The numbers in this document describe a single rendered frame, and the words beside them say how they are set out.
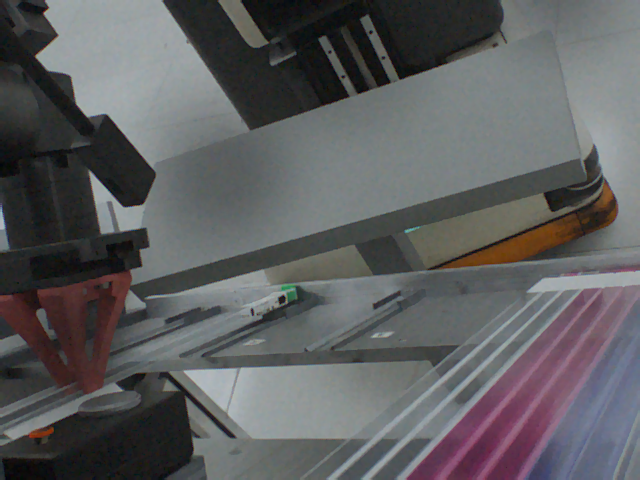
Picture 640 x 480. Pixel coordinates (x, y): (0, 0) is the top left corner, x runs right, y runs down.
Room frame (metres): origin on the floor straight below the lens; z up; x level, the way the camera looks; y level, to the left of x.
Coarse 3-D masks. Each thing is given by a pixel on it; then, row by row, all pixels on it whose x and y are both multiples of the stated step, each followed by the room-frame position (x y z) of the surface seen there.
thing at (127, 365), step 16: (208, 320) 0.53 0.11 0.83; (224, 320) 0.52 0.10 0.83; (240, 320) 0.53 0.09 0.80; (176, 336) 0.49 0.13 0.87; (192, 336) 0.50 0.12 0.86; (208, 336) 0.50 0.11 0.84; (144, 352) 0.46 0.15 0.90; (160, 352) 0.47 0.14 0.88; (176, 352) 0.48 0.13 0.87; (112, 368) 0.44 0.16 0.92; (128, 368) 0.45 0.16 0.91; (144, 368) 0.46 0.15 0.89; (64, 384) 0.42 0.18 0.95; (32, 400) 0.40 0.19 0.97; (48, 400) 0.41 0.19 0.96; (64, 400) 0.41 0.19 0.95; (0, 416) 0.39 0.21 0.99; (16, 416) 0.39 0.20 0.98; (32, 416) 0.40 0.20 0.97; (0, 432) 0.38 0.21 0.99
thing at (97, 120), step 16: (96, 128) 0.37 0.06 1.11; (112, 128) 0.38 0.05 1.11; (80, 144) 0.37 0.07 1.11; (96, 144) 0.37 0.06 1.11; (112, 144) 0.37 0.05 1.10; (128, 144) 0.38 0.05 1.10; (80, 160) 0.37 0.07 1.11; (96, 160) 0.37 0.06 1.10; (112, 160) 0.37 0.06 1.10; (128, 160) 0.37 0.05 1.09; (144, 160) 0.38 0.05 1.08; (96, 176) 0.37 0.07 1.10; (112, 176) 0.37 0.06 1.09; (128, 176) 0.37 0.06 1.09; (144, 176) 0.37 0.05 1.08; (112, 192) 0.37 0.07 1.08; (128, 192) 0.36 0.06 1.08; (144, 192) 0.37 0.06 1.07
